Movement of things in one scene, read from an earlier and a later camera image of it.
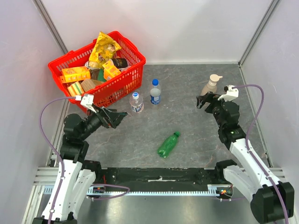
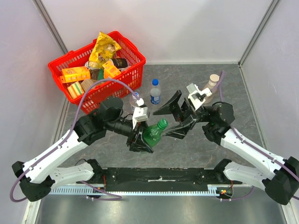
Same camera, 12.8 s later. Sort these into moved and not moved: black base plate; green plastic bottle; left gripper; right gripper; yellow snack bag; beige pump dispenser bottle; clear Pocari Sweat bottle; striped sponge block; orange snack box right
Moved: left gripper; green plastic bottle; right gripper
Not moved: striped sponge block; clear Pocari Sweat bottle; orange snack box right; yellow snack bag; beige pump dispenser bottle; black base plate
